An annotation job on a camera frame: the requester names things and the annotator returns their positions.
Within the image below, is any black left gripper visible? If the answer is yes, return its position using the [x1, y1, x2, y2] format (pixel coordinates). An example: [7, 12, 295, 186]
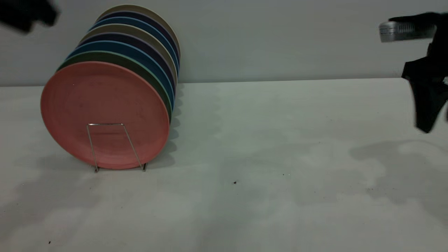
[0, 0, 59, 34]

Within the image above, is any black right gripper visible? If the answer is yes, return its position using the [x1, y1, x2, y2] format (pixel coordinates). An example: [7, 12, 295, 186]
[388, 12, 448, 134]

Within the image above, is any pink plate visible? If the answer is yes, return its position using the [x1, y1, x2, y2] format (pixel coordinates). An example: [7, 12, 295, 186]
[40, 61, 171, 170]

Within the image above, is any beige plate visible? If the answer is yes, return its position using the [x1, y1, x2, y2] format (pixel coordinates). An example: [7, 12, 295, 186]
[81, 24, 178, 84]
[96, 4, 181, 60]

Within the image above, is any blue plate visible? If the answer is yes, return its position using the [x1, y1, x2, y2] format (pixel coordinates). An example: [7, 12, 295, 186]
[89, 17, 180, 76]
[66, 40, 175, 105]

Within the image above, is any green plate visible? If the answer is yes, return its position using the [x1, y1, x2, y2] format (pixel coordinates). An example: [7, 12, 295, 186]
[58, 51, 173, 123]

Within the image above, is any dark purple plate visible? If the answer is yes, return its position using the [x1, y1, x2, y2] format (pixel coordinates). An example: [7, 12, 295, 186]
[78, 33, 176, 93]
[98, 12, 181, 67]

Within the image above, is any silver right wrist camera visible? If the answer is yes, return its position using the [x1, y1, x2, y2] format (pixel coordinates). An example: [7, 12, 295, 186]
[379, 21, 437, 43]

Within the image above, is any metal wire plate rack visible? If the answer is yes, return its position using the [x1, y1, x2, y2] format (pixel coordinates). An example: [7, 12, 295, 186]
[86, 122, 147, 173]

